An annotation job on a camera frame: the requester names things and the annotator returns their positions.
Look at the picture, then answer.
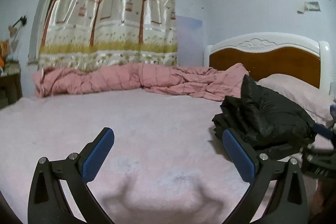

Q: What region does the white and wood headboard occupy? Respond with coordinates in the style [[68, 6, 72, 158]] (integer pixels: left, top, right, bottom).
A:
[[203, 32, 333, 93]]

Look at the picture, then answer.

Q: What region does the pink quilted blanket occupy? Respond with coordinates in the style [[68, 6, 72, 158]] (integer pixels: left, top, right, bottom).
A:
[[33, 63, 248, 101]]

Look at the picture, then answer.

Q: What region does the orange clutter on desk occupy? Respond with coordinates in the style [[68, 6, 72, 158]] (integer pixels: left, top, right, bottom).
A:
[[0, 39, 11, 69]]

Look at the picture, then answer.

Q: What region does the wall mounted desk lamp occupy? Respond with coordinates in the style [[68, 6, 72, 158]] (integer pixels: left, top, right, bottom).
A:
[[8, 16, 27, 38]]

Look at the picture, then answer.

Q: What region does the wall sticker picture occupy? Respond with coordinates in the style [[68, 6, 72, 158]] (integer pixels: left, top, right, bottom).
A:
[[297, 1, 321, 14]]

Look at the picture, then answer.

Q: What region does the tree pattern curtain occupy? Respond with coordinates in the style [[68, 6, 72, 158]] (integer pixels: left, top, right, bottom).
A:
[[38, 0, 178, 72]]

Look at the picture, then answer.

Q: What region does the white window frame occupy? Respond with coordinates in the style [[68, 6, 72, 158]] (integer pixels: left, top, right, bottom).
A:
[[27, 0, 77, 64]]

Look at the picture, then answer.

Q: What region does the black padded jacket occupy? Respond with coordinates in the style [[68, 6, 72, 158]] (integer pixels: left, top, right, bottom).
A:
[[213, 75, 317, 160]]

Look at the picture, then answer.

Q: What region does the brown wooden desk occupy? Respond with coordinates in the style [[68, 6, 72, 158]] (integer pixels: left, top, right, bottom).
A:
[[1, 61, 22, 109]]

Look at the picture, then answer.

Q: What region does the pink pillow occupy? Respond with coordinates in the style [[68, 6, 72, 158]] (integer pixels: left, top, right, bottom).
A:
[[257, 74, 334, 127]]

